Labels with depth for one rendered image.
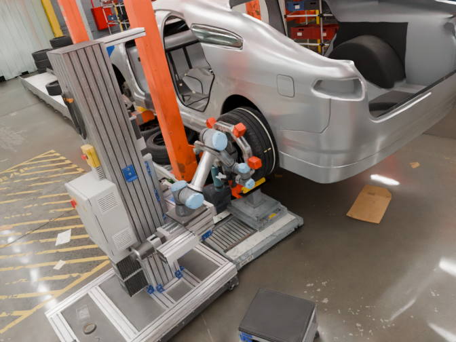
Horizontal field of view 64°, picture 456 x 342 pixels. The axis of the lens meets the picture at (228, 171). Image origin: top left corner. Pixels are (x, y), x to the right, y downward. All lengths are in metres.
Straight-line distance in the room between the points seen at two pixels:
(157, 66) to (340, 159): 1.64
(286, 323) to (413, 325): 0.91
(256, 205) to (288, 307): 1.31
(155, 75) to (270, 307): 1.99
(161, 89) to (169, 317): 1.81
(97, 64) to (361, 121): 1.67
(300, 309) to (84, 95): 1.82
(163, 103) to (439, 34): 2.52
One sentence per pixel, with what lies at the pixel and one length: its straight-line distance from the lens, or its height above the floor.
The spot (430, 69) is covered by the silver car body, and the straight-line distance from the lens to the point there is 4.06.
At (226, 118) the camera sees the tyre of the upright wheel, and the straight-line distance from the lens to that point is 3.14.
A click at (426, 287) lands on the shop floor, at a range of 3.16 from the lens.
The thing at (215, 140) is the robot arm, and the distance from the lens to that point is 2.35.
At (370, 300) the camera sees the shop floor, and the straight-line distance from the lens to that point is 3.00.
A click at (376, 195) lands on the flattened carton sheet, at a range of 3.98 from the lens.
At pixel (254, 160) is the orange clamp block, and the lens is 2.94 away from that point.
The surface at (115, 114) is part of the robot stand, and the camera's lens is 2.34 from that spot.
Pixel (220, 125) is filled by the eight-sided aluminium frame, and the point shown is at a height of 1.12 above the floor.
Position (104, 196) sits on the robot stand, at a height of 1.19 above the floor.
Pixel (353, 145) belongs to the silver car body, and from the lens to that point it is 2.63.
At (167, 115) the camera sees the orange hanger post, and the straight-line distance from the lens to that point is 3.29.
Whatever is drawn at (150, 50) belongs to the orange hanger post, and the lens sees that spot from 3.15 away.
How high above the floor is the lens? 2.30
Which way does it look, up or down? 30 degrees down
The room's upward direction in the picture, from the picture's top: 12 degrees counter-clockwise
